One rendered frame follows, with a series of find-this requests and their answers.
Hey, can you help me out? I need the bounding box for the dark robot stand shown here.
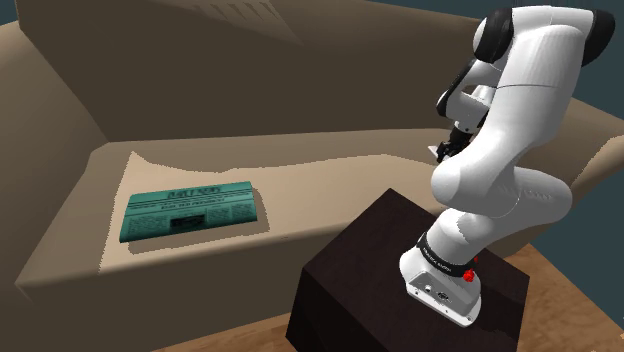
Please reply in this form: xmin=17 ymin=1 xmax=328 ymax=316
xmin=285 ymin=187 xmax=531 ymax=352

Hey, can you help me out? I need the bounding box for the beige sofa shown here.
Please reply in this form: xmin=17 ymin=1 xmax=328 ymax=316
xmin=0 ymin=0 xmax=624 ymax=352

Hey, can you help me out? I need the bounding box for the teal folded newspaper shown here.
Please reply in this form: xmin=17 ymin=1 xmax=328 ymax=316
xmin=118 ymin=181 xmax=260 ymax=243

